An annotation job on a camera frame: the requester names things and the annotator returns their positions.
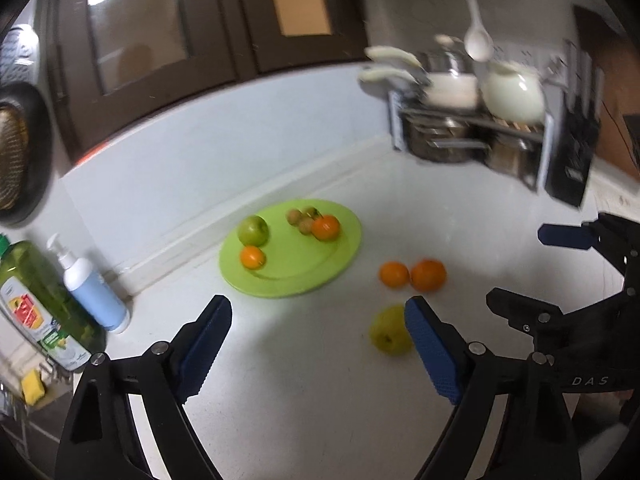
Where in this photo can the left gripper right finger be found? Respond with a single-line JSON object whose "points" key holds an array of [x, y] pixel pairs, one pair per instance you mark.
{"points": [[534, 440]]}

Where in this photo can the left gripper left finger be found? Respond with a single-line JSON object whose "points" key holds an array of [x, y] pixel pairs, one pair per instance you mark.
{"points": [[100, 439]]}

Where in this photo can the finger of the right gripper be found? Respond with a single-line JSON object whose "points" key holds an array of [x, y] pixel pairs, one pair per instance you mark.
{"points": [[575, 237], [533, 317]]}

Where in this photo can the large yellow-green pear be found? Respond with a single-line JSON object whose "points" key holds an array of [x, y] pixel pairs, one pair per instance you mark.
{"points": [[388, 332]]}

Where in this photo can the large orange with stem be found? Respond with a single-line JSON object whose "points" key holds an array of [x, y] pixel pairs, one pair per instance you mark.
{"points": [[326, 228]]}

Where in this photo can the small orange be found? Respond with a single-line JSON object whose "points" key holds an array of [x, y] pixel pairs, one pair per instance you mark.
{"points": [[252, 258]]}

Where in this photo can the brown kiwi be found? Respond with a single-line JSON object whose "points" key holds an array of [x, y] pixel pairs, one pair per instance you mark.
{"points": [[305, 226], [294, 216]]}

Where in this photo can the yellow sponge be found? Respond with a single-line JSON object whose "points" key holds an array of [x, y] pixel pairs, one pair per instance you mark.
{"points": [[32, 387]]}

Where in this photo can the black knife block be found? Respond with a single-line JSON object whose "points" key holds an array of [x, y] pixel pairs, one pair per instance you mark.
{"points": [[579, 130]]}

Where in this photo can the medium orange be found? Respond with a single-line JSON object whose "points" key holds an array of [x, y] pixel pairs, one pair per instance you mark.
{"points": [[428, 275]]}

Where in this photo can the white blue pump bottle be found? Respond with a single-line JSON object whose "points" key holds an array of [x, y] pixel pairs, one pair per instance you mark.
{"points": [[87, 286]]}

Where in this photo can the stainless steel pot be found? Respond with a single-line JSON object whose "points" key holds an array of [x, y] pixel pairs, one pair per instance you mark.
{"points": [[442, 140]]}

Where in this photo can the white teapot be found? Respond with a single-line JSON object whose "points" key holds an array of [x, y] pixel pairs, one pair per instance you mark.
{"points": [[513, 92]]}

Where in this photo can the green dish soap bottle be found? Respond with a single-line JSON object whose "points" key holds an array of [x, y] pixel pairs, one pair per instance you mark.
{"points": [[39, 305]]}

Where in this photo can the small orange mandarin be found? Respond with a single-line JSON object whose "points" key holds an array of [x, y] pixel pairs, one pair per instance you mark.
{"points": [[394, 274]]}

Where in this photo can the metal dish rack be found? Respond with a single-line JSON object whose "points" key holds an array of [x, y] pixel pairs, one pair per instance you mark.
{"points": [[519, 151]]}

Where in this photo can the cream saucepan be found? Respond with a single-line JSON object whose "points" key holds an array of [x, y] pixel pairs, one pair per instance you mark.
{"points": [[441, 91]]}

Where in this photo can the white ladle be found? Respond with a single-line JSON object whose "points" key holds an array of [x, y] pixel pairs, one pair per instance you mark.
{"points": [[477, 42]]}

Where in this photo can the small green persimmon on plate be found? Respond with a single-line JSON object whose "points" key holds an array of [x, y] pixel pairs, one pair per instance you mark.
{"points": [[311, 212]]}

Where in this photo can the green apple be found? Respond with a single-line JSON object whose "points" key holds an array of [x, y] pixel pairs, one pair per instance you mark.
{"points": [[253, 231]]}

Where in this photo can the hanging metal strainer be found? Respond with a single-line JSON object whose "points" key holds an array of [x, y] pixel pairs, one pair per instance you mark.
{"points": [[14, 141]]}

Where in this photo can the cream pan upper handle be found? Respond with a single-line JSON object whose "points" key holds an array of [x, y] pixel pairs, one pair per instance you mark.
{"points": [[388, 56]]}

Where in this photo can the dark wooden window frame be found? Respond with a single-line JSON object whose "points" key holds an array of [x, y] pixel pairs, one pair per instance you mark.
{"points": [[113, 63]]}

